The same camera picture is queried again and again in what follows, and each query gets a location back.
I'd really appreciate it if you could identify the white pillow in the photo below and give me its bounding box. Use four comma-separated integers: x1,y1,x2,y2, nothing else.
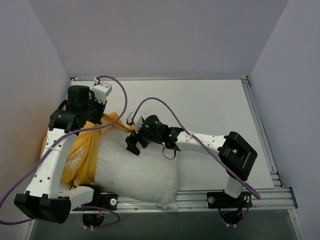
94,129,179,210

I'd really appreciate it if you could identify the yellow Mickey Mouse pillowcase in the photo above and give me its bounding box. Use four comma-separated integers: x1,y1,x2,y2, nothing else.
39,112,135,188

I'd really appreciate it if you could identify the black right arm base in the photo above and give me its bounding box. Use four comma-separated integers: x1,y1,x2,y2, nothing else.
206,191,252,228

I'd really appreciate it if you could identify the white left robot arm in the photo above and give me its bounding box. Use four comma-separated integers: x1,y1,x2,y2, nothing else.
14,83,112,224

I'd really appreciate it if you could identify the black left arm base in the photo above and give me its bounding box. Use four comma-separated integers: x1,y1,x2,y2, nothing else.
81,193,121,230

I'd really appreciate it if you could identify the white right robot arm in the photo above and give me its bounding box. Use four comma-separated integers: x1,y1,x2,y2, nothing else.
125,115,261,207

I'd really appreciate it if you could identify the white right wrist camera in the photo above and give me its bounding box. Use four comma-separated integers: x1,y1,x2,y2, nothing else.
126,112,143,133

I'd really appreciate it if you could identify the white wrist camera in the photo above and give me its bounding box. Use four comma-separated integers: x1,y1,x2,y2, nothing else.
91,77,112,104
126,112,143,133

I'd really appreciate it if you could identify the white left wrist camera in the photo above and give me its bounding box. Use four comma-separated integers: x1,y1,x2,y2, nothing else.
91,77,112,104

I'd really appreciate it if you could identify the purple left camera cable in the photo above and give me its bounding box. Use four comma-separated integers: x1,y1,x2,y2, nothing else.
0,74,130,225

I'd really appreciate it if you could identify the purple camera cable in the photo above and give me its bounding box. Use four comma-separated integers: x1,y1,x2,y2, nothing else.
0,74,130,225
131,97,262,200

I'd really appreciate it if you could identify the aluminium back rail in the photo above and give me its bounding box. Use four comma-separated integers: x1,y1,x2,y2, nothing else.
70,75,248,81

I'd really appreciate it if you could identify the aluminium rail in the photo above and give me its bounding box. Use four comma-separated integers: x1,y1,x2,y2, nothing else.
70,75,248,81
26,187,298,215
241,76,285,189

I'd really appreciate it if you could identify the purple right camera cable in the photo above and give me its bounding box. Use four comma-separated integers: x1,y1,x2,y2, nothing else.
131,97,262,200

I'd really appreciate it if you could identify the aluminium right side rail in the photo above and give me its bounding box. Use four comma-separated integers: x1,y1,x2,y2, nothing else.
241,76,285,189

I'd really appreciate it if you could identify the aluminium front rail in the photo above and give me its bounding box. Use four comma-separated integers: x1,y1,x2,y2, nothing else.
26,187,298,215

